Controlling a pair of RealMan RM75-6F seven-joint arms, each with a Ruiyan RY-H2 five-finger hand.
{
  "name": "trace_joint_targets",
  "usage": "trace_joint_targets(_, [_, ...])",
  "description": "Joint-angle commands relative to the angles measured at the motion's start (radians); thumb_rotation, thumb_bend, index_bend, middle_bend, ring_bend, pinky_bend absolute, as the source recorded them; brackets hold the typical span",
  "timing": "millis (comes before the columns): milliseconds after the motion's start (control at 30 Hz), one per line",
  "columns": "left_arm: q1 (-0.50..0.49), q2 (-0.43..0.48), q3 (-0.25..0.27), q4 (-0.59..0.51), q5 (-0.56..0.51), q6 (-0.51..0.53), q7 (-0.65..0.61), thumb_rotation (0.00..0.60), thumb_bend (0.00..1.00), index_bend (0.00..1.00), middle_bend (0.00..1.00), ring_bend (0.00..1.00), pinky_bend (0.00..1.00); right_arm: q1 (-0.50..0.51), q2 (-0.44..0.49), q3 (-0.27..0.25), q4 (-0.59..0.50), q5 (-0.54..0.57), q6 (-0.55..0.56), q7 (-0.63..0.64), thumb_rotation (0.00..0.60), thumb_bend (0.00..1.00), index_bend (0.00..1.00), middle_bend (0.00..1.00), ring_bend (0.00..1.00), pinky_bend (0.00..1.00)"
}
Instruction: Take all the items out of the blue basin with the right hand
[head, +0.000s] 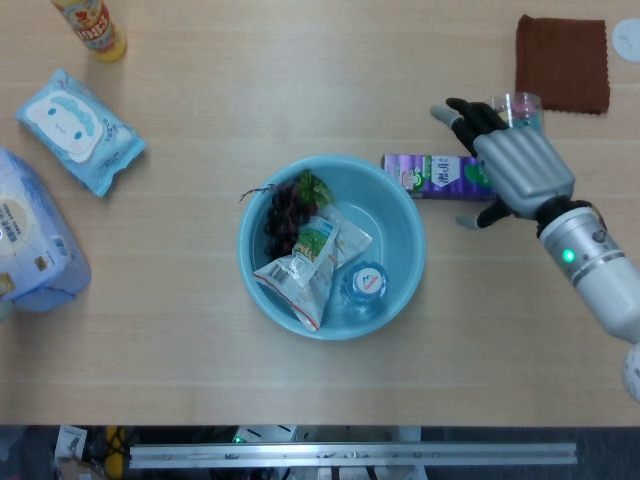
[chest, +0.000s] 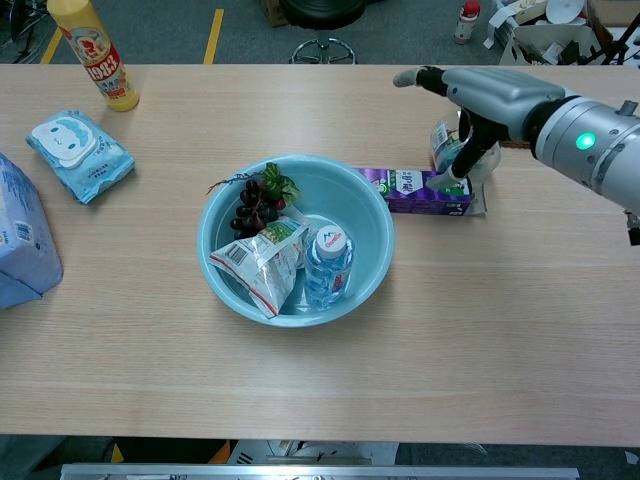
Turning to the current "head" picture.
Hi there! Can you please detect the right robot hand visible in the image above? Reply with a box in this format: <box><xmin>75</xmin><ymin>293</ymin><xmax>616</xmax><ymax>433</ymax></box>
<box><xmin>430</xmin><ymin>97</ymin><xmax>576</xmax><ymax>231</ymax></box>

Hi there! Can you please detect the purple green milk carton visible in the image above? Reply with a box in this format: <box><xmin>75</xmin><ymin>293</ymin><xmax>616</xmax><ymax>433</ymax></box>
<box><xmin>381</xmin><ymin>153</ymin><xmax>501</xmax><ymax>201</ymax></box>

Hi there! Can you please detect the clear water bottle white cap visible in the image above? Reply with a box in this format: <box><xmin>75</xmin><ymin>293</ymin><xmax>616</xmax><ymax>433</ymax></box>
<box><xmin>338</xmin><ymin>259</ymin><xmax>390</xmax><ymax>317</ymax></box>

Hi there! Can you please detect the dark purple grape bunch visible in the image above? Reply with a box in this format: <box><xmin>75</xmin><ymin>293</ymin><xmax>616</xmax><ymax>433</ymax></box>
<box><xmin>238</xmin><ymin>169</ymin><xmax>335</xmax><ymax>259</ymax></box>

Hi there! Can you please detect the white green snack bag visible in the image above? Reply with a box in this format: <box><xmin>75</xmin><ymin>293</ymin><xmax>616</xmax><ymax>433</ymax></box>
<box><xmin>252</xmin><ymin>203</ymin><xmax>375</xmax><ymax>335</ymax></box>

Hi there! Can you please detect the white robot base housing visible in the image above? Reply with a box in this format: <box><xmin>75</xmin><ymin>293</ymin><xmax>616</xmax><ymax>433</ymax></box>
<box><xmin>233</xmin><ymin>424</ymin><xmax>424</xmax><ymax>480</ymax></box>

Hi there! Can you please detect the light blue plastic basin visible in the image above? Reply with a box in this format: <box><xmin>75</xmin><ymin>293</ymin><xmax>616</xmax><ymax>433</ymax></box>
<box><xmin>235</xmin><ymin>153</ymin><xmax>427</xmax><ymax>343</ymax></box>

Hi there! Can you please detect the clear jar of clips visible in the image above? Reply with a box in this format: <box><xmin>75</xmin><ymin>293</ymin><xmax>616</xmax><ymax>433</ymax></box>
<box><xmin>489</xmin><ymin>91</ymin><xmax>545</xmax><ymax>132</ymax></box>

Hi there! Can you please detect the large blue tissue package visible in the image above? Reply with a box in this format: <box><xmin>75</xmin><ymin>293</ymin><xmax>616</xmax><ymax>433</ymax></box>
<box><xmin>0</xmin><ymin>147</ymin><xmax>93</xmax><ymax>315</ymax></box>

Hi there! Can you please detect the brown folded cloth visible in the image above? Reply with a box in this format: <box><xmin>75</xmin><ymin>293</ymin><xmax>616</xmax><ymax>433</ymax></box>
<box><xmin>514</xmin><ymin>13</ymin><xmax>612</xmax><ymax>116</ymax></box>

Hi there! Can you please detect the white paper card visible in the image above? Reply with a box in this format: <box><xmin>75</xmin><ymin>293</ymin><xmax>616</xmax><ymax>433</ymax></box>
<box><xmin>53</xmin><ymin>425</ymin><xmax>89</xmax><ymax>464</ymax></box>

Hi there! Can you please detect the blue wet wipes pack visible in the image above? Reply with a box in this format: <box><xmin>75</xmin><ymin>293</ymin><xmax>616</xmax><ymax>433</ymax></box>
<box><xmin>14</xmin><ymin>68</ymin><xmax>147</xmax><ymax>199</ymax></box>

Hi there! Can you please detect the yellow cartoon print canister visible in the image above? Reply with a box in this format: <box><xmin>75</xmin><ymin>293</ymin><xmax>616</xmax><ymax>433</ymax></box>
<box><xmin>51</xmin><ymin>0</ymin><xmax>128</xmax><ymax>63</ymax></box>

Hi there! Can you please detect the yellow black post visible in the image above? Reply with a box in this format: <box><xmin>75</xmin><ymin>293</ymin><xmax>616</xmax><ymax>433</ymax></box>
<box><xmin>103</xmin><ymin>424</ymin><xmax>126</xmax><ymax>479</ymax></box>

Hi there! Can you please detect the aluminium profile rail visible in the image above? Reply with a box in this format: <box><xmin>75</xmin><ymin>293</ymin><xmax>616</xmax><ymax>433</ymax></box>
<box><xmin>128</xmin><ymin>440</ymin><xmax>579</xmax><ymax>470</ymax></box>

